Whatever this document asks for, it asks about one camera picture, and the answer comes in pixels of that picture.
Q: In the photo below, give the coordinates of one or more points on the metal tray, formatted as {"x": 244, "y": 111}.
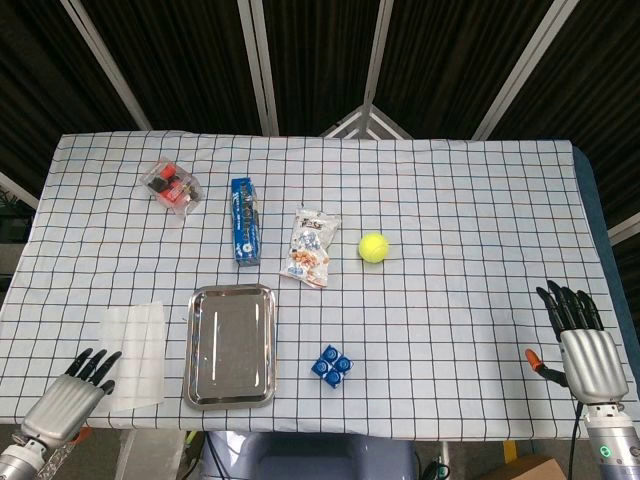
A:
{"x": 231, "y": 347}

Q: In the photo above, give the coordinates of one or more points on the brown cardboard box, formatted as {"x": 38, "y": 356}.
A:
{"x": 525, "y": 469}

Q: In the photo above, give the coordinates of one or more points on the clear box with red items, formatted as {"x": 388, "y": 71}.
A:
{"x": 172, "y": 192}

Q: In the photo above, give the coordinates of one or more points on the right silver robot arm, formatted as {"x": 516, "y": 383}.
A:
{"x": 607, "y": 440}

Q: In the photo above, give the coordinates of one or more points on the yellow tennis ball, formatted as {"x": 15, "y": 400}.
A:
{"x": 373, "y": 247}

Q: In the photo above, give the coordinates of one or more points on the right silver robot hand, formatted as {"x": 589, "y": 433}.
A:
{"x": 590, "y": 360}

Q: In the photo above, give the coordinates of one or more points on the blue four-pack bottle carton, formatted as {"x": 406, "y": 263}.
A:
{"x": 332, "y": 367}

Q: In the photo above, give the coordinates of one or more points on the blue rectangular box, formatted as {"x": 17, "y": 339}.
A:
{"x": 245, "y": 222}

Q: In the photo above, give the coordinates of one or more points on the white snack bag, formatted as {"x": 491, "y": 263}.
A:
{"x": 310, "y": 250}

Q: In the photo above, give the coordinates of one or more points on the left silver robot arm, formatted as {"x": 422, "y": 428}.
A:
{"x": 20, "y": 457}

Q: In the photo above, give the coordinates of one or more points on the white grid tablecloth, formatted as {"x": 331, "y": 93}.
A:
{"x": 400, "y": 200}

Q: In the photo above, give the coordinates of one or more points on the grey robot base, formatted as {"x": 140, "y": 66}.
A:
{"x": 305, "y": 457}

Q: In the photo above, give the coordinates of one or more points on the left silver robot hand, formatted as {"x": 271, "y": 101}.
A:
{"x": 60, "y": 400}

